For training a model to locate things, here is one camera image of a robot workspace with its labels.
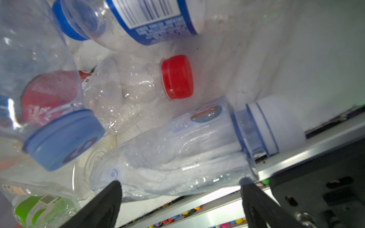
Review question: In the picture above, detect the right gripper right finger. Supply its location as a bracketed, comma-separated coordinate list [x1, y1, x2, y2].
[240, 178, 303, 228]

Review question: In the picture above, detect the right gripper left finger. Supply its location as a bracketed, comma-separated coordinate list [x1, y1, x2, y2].
[62, 180, 122, 228]

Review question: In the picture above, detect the clear bottle white cap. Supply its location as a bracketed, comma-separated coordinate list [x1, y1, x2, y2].
[89, 96, 306, 202]

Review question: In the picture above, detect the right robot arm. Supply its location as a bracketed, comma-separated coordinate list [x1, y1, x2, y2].
[171, 139, 365, 228]

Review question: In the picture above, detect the green soda bottle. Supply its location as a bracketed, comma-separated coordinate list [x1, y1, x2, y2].
[12, 195, 81, 228]

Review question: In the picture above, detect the purple label large bottle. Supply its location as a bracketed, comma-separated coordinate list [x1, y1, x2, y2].
[1, 1, 105, 171]

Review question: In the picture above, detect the red label bottle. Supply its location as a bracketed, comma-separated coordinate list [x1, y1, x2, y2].
[19, 54, 194, 136]

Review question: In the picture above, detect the small blue label bottle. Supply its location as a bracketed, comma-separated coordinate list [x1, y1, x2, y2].
[52, 0, 206, 49]

